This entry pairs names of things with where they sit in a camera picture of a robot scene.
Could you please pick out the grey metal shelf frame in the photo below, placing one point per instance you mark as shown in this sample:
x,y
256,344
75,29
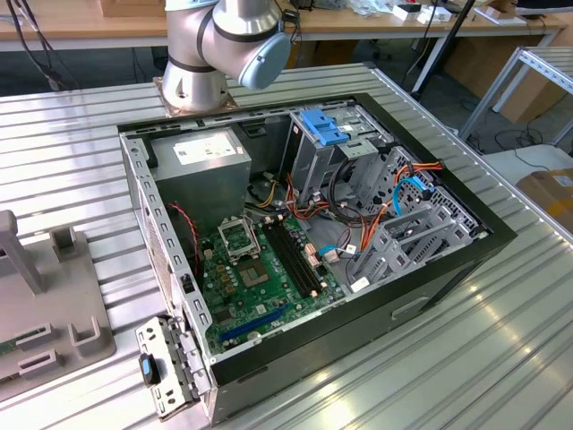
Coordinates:
x,y
544,62

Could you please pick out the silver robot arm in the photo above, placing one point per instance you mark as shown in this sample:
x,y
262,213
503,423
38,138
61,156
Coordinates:
x,y
192,45

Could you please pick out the grey metal disk bay cage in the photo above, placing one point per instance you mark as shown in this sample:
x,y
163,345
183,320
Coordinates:
x,y
376,264

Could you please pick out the blue expansion slot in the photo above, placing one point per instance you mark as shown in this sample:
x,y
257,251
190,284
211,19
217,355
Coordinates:
x,y
257,322

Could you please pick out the black latch with blue stripe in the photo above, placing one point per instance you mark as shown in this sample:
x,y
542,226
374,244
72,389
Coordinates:
x,y
150,369

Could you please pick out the black plastic case clip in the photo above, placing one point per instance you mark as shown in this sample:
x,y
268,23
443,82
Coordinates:
x,y
151,154

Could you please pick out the green motherboard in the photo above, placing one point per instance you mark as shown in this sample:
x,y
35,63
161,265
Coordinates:
x,y
279,291

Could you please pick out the large brown cardboard box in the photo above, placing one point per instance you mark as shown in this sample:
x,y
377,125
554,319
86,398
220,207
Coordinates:
x,y
492,67

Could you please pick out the grey card retainer bracket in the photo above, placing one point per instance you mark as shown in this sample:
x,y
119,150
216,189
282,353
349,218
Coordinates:
x,y
154,333

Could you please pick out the white cardboard box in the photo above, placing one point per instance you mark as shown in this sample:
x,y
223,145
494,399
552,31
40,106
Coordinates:
x,y
436,15

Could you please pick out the white box black lid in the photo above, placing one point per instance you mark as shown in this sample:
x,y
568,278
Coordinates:
x,y
405,13

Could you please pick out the black RAM slot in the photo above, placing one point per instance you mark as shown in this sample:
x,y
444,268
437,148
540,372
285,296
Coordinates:
x,y
293,257
286,257
305,257
299,257

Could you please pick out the grey power supply unit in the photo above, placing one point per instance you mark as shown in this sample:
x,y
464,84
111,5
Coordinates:
x,y
201,179

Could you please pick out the cardboard box with label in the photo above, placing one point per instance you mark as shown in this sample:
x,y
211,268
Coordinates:
x,y
550,197

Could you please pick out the green RAM stick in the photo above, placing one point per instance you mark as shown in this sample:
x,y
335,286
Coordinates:
x,y
6,348

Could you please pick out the blue plastic drive latch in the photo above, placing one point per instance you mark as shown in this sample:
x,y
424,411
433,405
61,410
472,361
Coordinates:
x,y
324,125

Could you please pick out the long wooden desk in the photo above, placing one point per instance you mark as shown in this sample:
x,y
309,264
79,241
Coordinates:
x,y
89,27

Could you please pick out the grey optical drive cage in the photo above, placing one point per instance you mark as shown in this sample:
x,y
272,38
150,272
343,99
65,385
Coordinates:
x,y
313,170

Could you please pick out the black open PC case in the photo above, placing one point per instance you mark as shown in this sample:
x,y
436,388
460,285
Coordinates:
x,y
358,340

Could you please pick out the thin black pole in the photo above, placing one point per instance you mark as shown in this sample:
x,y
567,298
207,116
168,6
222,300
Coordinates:
x,y
460,18

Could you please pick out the grey parts rack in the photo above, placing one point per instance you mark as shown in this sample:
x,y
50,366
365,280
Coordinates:
x,y
53,291

